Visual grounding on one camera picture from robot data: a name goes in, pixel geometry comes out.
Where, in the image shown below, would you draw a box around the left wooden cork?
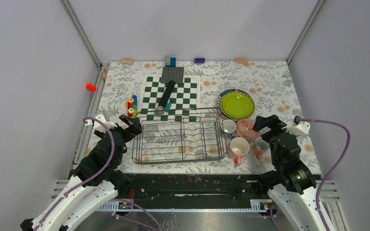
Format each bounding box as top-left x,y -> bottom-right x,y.
120,59 -> 134,65

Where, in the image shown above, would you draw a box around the teal block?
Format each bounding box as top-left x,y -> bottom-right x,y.
164,103 -> 172,112

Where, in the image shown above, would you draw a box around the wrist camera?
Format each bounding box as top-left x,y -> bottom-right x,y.
282,115 -> 310,136
83,113 -> 117,133

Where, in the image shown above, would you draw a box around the grey blue mug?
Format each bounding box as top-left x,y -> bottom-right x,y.
222,119 -> 236,137

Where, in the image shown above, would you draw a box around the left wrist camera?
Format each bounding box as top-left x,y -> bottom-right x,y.
83,113 -> 117,133

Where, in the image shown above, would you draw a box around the blue white patterned bowl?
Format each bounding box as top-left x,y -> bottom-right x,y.
236,118 -> 261,141

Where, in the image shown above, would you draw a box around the right wooden cork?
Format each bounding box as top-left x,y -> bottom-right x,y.
235,59 -> 250,66

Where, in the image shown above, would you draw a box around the lime green plate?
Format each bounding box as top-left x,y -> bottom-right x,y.
221,92 -> 255,118

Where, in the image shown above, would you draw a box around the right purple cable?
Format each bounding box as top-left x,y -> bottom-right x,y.
269,118 -> 352,231

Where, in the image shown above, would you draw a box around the small pink mug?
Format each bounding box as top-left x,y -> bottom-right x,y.
252,137 -> 270,160

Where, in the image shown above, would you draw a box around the grey blue toy bricks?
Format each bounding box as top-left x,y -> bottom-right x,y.
164,55 -> 176,67

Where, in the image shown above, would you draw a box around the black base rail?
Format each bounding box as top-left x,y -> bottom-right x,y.
106,170 -> 269,209

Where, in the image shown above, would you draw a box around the green white chessboard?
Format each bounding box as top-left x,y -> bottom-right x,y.
140,76 -> 201,121

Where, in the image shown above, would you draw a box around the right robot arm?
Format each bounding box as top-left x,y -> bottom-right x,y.
251,115 -> 335,231

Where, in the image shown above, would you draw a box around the white plate green red rim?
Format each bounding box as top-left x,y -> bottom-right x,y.
217,89 -> 256,121

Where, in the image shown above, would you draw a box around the black microphone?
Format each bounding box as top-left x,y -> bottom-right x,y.
154,80 -> 176,116

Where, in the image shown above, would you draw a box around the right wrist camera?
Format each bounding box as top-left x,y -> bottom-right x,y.
282,115 -> 310,136

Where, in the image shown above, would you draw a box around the purple toy brick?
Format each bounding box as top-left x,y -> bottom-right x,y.
194,58 -> 205,64

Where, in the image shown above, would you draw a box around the black wire dish rack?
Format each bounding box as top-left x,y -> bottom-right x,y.
132,107 -> 227,165

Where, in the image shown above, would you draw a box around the orange cylinder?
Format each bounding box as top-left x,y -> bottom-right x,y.
85,83 -> 97,92

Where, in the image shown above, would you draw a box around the wooden cork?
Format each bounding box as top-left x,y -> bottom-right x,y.
235,59 -> 250,66
120,59 -> 134,65

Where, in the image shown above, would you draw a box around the large pink mug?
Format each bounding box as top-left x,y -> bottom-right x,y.
228,137 -> 250,166

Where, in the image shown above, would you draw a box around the grey building baseplate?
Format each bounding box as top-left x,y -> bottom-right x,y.
160,66 -> 184,84

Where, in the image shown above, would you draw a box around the colourful toy block stack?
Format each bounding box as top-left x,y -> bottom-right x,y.
126,95 -> 138,118

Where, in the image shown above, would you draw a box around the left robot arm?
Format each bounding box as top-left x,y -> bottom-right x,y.
20,114 -> 142,231

